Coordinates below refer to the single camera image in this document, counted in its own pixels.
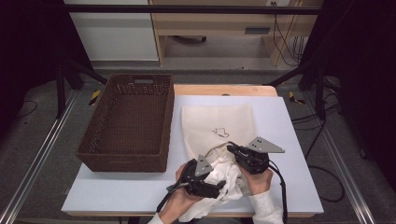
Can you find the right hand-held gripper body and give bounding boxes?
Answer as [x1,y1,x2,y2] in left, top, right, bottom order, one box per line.
[233,135,286,175]

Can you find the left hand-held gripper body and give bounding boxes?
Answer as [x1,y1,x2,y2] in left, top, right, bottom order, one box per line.
[181,154,222,200]

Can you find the white garment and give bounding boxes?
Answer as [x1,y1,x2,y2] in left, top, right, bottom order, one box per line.
[178,143,250,223]

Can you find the beige mesh laundry bag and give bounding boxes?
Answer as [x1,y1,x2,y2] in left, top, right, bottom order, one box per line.
[181,104,258,169]

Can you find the brown woven basket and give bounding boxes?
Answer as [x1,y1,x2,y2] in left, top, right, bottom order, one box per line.
[76,73,176,173]

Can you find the person's right hand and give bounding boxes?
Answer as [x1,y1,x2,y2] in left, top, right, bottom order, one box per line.
[239,169,275,196]

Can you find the person's left hand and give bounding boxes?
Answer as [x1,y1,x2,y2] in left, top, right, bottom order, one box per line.
[158,162,204,224]

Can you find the yellow black tape piece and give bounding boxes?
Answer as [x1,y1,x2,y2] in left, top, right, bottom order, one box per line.
[288,91,306,105]
[88,90,102,106]

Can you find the black metal stand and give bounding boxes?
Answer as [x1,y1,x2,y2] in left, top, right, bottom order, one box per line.
[267,62,328,120]
[55,55,108,119]

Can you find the light wooden desk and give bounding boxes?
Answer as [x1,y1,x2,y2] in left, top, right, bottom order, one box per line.
[148,0,325,67]

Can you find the black curtain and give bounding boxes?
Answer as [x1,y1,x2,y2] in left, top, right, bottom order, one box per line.
[0,0,94,134]
[302,0,396,188]

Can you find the white cabinet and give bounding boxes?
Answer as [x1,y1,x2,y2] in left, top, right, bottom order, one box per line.
[64,0,160,62]

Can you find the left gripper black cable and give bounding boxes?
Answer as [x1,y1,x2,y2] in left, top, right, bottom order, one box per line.
[155,182,188,214]

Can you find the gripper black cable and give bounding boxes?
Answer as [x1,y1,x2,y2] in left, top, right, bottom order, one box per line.
[268,161,289,224]
[155,182,188,214]

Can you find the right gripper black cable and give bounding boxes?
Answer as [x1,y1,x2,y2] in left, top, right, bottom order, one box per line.
[268,161,289,224]

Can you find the black cables beside stand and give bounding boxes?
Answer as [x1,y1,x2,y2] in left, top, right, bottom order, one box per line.
[290,102,342,161]

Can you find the aluminium floor rail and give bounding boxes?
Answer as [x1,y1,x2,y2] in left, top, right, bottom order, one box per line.
[303,91,376,224]
[0,90,78,224]

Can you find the black looped floor cable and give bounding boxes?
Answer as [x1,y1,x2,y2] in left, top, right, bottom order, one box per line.
[307,165,346,203]

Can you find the bundle of hanging black cables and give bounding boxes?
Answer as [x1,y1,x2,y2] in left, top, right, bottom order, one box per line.
[272,13,309,67]

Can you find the black horizontal frame bar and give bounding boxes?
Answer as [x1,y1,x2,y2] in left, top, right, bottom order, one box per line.
[64,4,323,15]

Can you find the thin black floor cable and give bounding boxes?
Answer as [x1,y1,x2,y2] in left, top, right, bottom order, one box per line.
[15,100,38,119]

